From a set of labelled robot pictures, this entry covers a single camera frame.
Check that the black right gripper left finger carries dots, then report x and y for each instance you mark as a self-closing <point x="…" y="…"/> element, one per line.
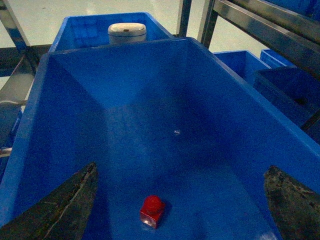
<point x="61" y="215"/>

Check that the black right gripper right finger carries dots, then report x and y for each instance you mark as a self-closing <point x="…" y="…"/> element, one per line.
<point x="294" y="207"/>

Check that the red toy block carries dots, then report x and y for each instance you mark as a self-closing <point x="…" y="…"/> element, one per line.
<point x="152" y="211"/>

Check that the large blue bin right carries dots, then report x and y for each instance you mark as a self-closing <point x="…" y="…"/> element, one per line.
<point x="162" y="118"/>

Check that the blue bin behind right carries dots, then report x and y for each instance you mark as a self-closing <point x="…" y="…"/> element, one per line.
<point x="86" y="31"/>

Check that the white container in bin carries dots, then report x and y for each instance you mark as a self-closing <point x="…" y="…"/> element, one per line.
<point x="126" y="32"/>

